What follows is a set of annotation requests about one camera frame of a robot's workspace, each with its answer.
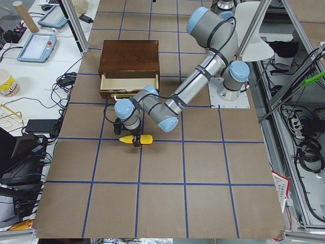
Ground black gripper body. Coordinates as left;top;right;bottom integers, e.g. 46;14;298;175
113;118;141;137

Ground yellow corn cob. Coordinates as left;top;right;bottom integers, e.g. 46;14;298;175
119;134;153;145

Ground light wooden drawer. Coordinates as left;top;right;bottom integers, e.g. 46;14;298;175
99;75;159;99

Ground dark wooden drawer cabinet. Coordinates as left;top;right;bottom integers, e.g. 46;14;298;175
98;40;160;100

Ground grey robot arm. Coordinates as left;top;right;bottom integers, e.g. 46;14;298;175
113;7;250;147

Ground black power adapter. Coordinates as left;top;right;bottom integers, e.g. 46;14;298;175
25;119;58;134

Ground near teach pendant tablet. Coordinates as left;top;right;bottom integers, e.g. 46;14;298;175
17;34;57;63

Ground teach pendant tablet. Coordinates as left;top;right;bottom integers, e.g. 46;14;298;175
17;34;57;63
38;6;67;29

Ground paper popcorn cup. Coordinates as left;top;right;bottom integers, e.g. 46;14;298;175
1;69;20;97

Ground far teach pendant tablet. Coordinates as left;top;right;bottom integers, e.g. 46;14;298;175
38;6;67;29

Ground white perforated basket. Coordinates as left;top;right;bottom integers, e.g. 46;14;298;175
272;170;290;213

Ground cardboard tube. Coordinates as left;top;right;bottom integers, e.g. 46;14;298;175
12;1;39;33

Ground green clamp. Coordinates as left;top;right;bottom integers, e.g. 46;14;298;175
301;72;325;88

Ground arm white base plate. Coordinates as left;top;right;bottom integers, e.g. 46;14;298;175
208;77;250;109

